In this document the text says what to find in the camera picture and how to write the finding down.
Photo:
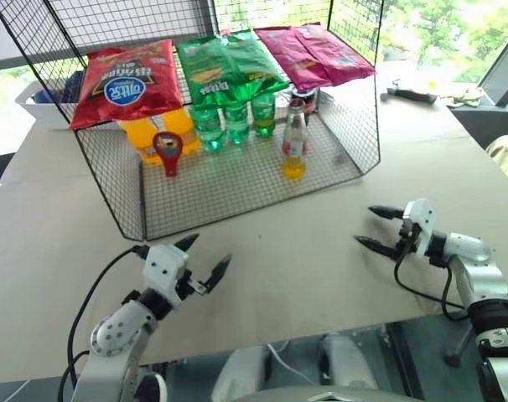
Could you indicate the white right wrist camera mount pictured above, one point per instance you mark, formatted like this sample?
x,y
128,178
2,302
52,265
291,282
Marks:
x,y
426,220

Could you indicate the orange soda plastic bottle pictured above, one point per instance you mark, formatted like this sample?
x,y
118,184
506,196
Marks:
x,y
143,144
178,125

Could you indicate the red chip bag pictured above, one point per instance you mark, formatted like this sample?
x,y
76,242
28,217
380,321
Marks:
x,y
128,84

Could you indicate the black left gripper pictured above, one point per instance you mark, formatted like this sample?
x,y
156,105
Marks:
x,y
189,287

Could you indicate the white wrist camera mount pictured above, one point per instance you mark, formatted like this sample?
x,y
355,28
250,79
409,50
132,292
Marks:
x,y
426,220
164,268

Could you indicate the glass bottle with orange drink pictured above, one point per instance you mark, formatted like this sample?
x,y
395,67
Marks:
x,y
295,146

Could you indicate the red bottle opener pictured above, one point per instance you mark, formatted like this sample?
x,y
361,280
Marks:
x,y
170,161

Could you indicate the white plastic bin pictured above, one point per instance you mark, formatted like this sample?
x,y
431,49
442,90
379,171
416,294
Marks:
x,y
40,111

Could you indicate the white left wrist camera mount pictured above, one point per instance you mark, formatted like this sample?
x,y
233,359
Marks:
x,y
164,268

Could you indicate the black tool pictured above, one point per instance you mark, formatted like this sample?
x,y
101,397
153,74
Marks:
x,y
409,94

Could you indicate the blue packet in bin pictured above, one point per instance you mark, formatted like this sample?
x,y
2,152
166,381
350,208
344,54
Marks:
x,y
48,95

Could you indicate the dark grey side desk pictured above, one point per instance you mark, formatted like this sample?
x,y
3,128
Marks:
x,y
476,121

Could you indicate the green soda plastic bottle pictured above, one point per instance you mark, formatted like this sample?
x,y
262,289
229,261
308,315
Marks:
x,y
237,123
263,117
208,130

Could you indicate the green chip bag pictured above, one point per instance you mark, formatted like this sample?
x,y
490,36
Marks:
x,y
205,75
254,67

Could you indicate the magenta chip bag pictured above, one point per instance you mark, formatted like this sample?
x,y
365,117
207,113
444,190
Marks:
x,y
338,54
287,54

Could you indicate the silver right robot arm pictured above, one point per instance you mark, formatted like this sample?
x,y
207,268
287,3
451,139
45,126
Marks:
x,y
476,259

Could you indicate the yellow green small items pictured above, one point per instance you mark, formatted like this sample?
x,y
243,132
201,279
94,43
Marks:
x,y
461,98

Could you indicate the grey robot chest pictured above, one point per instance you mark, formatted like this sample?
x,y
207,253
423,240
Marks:
x,y
329,395

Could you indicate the dark monitor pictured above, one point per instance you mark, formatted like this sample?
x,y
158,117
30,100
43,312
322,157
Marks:
x,y
503,71

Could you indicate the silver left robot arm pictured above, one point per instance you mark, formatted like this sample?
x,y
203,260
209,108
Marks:
x,y
115,331

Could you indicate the black stand foot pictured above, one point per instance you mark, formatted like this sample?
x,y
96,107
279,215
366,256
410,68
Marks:
x,y
457,356

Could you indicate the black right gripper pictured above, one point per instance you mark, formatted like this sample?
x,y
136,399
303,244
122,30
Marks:
x,y
408,236

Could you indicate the dark blue shoe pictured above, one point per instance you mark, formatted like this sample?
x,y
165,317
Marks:
x,y
151,389

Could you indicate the beige clothed person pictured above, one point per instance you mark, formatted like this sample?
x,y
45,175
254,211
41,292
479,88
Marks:
x,y
507,159

